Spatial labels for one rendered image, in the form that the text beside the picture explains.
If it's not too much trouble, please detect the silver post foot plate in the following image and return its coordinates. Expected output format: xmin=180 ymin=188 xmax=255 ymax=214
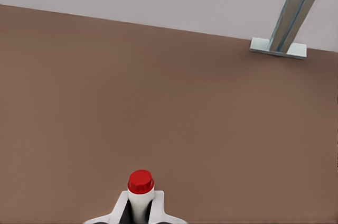
xmin=249 ymin=37 xmax=308 ymax=60

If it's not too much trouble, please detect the silver frame post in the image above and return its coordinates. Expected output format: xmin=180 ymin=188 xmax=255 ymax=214
xmin=266 ymin=0 xmax=331 ymax=53

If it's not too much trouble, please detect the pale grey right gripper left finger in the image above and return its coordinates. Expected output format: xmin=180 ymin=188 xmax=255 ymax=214
xmin=84 ymin=190 xmax=130 ymax=224

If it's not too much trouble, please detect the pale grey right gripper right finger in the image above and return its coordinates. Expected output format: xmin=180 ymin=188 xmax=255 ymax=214
xmin=148 ymin=190 xmax=185 ymax=224

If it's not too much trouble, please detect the white bottle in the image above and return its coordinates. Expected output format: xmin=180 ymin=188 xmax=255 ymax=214
xmin=127 ymin=185 xmax=156 ymax=224

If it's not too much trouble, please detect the red bottle cap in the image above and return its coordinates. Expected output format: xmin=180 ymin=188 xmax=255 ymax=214
xmin=127 ymin=169 xmax=155 ymax=193

